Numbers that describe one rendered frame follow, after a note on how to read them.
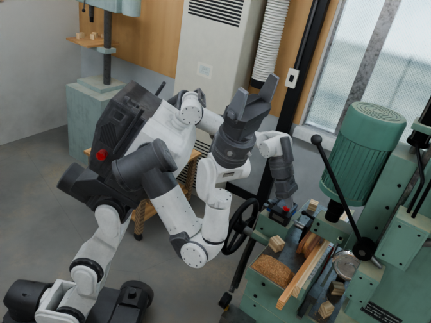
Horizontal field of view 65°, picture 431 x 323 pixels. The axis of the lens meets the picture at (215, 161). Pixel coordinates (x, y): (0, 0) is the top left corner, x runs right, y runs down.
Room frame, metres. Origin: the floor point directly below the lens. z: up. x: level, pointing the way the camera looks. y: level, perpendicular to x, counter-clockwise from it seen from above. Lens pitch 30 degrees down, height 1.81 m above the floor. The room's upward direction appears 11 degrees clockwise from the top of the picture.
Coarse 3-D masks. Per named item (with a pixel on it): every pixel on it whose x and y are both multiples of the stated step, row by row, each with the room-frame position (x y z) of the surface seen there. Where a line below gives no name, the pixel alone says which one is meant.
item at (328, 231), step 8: (320, 216) 1.04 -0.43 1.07; (312, 224) 1.03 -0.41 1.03; (320, 224) 1.02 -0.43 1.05; (328, 224) 1.01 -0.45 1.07; (336, 224) 1.01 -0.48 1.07; (344, 224) 1.02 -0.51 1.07; (312, 232) 1.03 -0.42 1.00; (320, 232) 1.01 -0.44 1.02; (328, 232) 1.00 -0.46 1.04; (336, 232) 0.99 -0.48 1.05; (344, 232) 0.98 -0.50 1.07; (328, 240) 0.99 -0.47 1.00; (344, 240) 0.97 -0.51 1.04
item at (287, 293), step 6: (324, 240) 1.07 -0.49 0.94; (312, 252) 0.99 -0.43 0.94; (312, 258) 0.95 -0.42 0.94; (306, 264) 0.92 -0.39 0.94; (300, 270) 0.88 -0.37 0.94; (294, 276) 0.85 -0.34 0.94; (300, 276) 0.85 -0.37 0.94; (294, 282) 0.82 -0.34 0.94; (288, 288) 0.79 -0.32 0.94; (282, 294) 0.76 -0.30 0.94; (288, 294) 0.77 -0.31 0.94; (282, 300) 0.74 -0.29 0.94; (276, 306) 0.74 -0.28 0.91; (282, 306) 0.73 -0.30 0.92
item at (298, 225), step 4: (312, 216) 1.14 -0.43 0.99; (292, 220) 1.13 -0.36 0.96; (296, 220) 1.13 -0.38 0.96; (308, 220) 1.10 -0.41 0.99; (312, 220) 1.11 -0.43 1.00; (296, 224) 1.11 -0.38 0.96; (300, 224) 1.11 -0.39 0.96; (308, 224) 1.08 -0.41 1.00; (300, 228) 1.10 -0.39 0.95; (304, 228) 1.06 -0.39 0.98; (308, 228) 1.08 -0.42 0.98; (304, 232) 1.06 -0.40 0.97; (300, 236) 1.07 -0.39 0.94; (300, 240) 1.06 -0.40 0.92
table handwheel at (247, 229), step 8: (248, 200) 1.22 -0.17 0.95; (256, 200) 1.26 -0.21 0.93; (240, 208) 1.16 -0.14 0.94; (256, 208) 1.30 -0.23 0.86; (232, 216) 1.14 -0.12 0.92; (240, 216) 1.14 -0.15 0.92; (256, 216) 1.31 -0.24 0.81; (232, 224) 1.11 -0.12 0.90; (240, 224) 1.19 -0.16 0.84; (248, 224) 1.30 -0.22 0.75; (240, 232) 1.17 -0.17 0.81; (248, 232) 1.17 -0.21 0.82; (232, 240) 1.17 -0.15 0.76; (240, 240) 1.24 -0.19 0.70; (256, 240) 1.15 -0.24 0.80; (224, 248) 1.08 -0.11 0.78; (232, 248) 1.18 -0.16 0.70
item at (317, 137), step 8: (312, 136) 0.97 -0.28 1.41; (320, 136) 0.97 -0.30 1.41; (320, 144) 0.96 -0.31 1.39; (320, 152) 0.96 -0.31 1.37; (328, 168) 0.94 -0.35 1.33; (336, 184) 0.92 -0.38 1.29; (344, 200) 0.90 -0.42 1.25; (344, 208) 0.89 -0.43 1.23; (352, 224) 0.87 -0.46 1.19; (360, 240) 0.85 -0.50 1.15; (368, 240) 0.85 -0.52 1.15; (360, 248) 0.83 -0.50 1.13; (368, 248) 0.82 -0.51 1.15; (360, 256) 0.82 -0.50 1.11; (368, 256) 0.81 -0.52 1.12; (376, 264) 0.81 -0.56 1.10
